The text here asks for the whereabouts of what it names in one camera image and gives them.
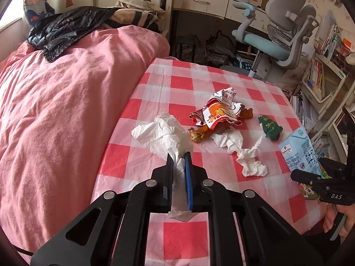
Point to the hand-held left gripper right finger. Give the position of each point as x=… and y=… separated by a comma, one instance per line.
x=189, y=184

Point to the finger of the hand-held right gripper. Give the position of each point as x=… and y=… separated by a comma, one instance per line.
x=334, y=167
x=307, y=178

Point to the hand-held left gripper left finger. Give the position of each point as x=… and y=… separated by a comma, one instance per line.
x=169, y=178

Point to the light blue milk carton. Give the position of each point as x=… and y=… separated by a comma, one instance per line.
x=298, y=149

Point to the large white tissue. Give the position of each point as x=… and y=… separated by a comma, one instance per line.
x=163, y=135

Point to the orange peel piece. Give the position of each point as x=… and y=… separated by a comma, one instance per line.
x=199, y=135
x=246, y=113

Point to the small twisted white tissue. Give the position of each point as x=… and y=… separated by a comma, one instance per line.
x=251, y=166

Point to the small green wrapper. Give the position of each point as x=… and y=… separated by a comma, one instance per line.
x=270, y=127

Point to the red white snack wrapper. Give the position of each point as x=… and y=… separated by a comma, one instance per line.
x=219, y=110

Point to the person's right hand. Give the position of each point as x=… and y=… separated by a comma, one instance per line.
x=329, y=219

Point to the row of colourful books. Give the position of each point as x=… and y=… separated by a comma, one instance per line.
x=331, y=36
x=317, y=74
x=320, y=146

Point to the white book rack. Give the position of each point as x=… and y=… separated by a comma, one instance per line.
x=332, y=88

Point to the red white checked tablecloth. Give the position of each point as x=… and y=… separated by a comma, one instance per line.
x=180, y=86

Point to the pink duvet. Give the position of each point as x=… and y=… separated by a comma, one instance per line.
x=69, y=116

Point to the dark bags under desk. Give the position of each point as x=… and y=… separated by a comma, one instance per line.
x=210, y=50

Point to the grey blue desk chair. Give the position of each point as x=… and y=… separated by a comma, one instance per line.
x=277, y=44

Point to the beige dark striped cloth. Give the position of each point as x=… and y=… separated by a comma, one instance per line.
x=138, y=18

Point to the white desk drawer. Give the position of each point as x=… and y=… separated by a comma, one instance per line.
x=199, y=1

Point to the beige canvas bag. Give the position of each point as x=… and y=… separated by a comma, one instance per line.
x=136, y=0

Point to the black plastic bag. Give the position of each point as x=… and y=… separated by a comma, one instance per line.
x=63, y=27

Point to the blue printed cushion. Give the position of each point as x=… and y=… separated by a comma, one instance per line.
x=36, y=11

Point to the window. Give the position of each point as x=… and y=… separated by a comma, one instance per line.
x=11, y=13

